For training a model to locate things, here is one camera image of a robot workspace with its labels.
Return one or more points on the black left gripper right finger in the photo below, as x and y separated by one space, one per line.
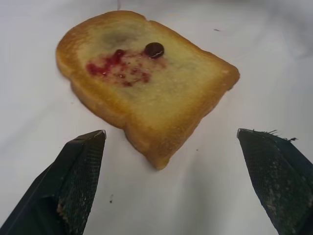
281 181

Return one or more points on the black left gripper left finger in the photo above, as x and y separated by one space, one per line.
61 186

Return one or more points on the red jam smear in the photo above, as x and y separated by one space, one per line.
107 64

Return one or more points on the slice of toast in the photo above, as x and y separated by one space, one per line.
156 98

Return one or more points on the dark berry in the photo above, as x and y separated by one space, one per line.
154 50

